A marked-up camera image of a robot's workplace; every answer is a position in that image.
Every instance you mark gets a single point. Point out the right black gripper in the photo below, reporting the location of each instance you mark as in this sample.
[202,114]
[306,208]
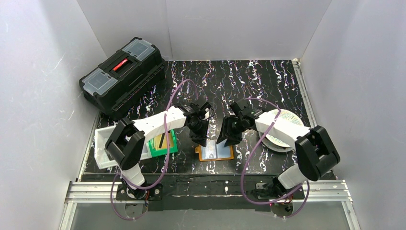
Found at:
[233,128]

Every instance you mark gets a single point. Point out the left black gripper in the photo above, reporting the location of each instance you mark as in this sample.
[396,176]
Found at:
[197,127]

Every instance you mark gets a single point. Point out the orange leather card holder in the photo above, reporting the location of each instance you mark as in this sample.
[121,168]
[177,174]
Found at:
[214,153]

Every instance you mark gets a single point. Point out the dark credit card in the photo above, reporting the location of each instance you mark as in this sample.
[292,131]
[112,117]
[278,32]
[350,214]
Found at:
[162,140]

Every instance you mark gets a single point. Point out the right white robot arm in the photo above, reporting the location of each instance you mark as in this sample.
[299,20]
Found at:
[315,151]

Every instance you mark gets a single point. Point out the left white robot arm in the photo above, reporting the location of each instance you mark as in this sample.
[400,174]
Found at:
[127,140]

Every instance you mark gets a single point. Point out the gold card in bin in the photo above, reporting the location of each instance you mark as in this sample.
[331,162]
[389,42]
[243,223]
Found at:
[169,141]

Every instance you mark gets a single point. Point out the white filament spool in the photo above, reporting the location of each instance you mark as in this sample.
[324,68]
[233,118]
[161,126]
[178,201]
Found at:
[279,129]

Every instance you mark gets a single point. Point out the green plastic bin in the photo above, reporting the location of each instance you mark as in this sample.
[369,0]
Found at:
[156,153]

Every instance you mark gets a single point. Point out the black plastic toolbox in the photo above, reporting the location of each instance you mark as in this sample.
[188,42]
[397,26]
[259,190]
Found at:
[118,83]

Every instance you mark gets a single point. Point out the white foam tray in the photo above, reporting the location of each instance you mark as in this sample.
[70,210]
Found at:
[103,159]

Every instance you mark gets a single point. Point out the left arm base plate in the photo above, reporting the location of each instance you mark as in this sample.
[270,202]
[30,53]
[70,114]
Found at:
[125,193]

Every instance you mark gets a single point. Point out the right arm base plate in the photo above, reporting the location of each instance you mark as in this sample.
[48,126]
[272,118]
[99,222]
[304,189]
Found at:
[264,191]

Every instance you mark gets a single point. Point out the aluminium frame rail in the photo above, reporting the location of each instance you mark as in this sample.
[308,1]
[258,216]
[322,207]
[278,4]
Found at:
[202,204]

